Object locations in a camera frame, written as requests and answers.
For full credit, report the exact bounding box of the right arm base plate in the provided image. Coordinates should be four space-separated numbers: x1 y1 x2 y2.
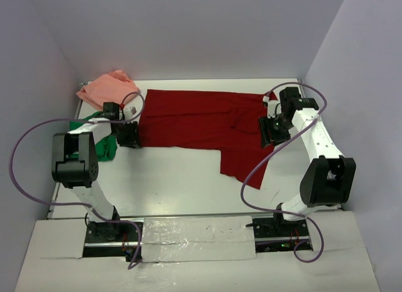
246 215 312 253

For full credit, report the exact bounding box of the green t-shirt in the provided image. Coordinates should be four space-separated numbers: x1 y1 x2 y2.
69 111 117 162

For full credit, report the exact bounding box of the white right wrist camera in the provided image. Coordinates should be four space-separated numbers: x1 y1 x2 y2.
263 94 280 118

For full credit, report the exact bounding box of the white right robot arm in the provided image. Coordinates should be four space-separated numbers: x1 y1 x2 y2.
259 87 356 236

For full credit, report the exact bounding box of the pink t-shirt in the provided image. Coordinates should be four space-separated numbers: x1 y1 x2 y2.
76 70 141 111

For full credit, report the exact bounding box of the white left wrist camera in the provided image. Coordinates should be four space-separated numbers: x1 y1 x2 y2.
121 106 137 120

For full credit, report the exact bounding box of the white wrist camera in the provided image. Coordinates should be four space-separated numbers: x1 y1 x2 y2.
263 94 280 118
121 106 137 120

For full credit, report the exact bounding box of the red t-shirt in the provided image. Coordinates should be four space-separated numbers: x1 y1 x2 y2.
139 89 274 189

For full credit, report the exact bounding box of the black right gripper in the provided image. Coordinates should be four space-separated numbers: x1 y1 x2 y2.
258 114 295 149

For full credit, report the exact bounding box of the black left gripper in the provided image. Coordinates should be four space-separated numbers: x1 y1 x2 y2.
111 121 142 148

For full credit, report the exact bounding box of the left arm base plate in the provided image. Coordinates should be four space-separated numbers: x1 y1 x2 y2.
85 220 143 246

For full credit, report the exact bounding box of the white cardboard front cover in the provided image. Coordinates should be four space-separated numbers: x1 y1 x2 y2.
12 211 386 292

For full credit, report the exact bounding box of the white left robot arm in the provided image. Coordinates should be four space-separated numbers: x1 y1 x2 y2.
52 102 141 241

